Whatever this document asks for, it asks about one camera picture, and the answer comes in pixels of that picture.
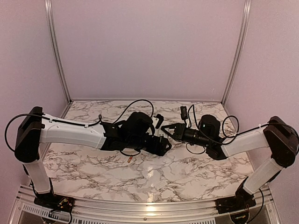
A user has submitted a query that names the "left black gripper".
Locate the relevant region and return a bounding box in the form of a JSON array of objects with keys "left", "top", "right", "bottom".
[{"left": 127, "top": 133, "right": 172, "bottom": 155}]

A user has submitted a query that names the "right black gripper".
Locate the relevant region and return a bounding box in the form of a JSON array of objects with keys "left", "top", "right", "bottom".
[{"left": 162, "top": 123, "right": 211, "bottom": 147}]

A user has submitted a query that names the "white battery cover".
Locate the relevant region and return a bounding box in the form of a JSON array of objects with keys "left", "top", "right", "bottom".
[{"left": 155, "top": 181, "right": 167, "bottom": 189}]

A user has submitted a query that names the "white remote control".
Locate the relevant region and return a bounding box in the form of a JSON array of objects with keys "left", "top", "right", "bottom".
[{"left": 156, "top": 128, "right": 168, "bottom": 139}]

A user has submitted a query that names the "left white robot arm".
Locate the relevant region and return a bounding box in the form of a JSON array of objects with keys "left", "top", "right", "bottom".
[{"left": 14, "top": 106, "right": 171, "bottom": 208}]

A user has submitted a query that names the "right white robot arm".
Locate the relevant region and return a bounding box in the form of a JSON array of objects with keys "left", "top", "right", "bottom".
[{"left": 161, "top": 114, "right": 299, "bottom": 209}]

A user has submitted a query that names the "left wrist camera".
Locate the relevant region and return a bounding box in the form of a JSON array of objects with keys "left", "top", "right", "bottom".
[{"left": 152, "top": 114, "right": 164, "bottom": 129}]

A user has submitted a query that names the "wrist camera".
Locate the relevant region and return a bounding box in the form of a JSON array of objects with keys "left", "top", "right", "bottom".
[
  {"left": 180, "top": 106, "right": 188, "bottom": 121},
  {"left": 152, "top": 114, "right": 164, "bottom": 129}
]

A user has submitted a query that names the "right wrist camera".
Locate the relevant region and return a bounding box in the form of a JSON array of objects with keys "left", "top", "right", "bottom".
[{"left": 180, "top": 106, "right": 188, "bottom": 121}]

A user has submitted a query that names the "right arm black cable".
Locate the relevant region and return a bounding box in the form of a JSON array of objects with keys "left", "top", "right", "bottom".
[{"left": 185, "top": 104, "right": 269, "bottom": 154}]

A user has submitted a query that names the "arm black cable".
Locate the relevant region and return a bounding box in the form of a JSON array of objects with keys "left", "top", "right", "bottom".
[
  {"left": 185, "top": 104, "right": 269, "bottom": 154},
  {"left": 4, "top": 99, "right": 155, "bottom": 156}
]

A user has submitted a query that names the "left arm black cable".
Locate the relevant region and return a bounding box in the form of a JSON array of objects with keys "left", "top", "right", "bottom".
[{"left": 4, "top": 99, "right": 155, "bottom": 156}]

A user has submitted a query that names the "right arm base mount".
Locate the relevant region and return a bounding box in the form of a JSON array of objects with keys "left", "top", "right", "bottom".
[{"left": 215, "top": 196, "right": 256, "bottom": 214}]

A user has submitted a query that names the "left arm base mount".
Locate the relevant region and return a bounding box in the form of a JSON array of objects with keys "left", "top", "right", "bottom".
[{"left": 34, "top": 194, "right": 74, "bottom": 212}]

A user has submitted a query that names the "front aluminium rail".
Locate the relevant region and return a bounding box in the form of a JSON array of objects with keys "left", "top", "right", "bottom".
[{"left": 8, "top": 185, "right": 282, "bottom": 224}]

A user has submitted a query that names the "right aluminium frame post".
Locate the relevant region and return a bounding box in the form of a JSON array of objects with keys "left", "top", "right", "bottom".
[{"left": 221, "top": 0, "right": 252, "bottom": 106}]

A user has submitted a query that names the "aluminium frame post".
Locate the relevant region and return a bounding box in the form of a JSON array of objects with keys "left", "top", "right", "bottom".
[
  {"left": 44, "top": 0, "right": 72, "bottom": 104},
  {"left": 221, "top": 0, "right": 252, "bottom": 106}
]

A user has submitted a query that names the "left aluminium frame post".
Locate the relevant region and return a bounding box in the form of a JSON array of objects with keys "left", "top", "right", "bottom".
[{"left": 44, "top": 0, "right": 72, "bottom": 104}]

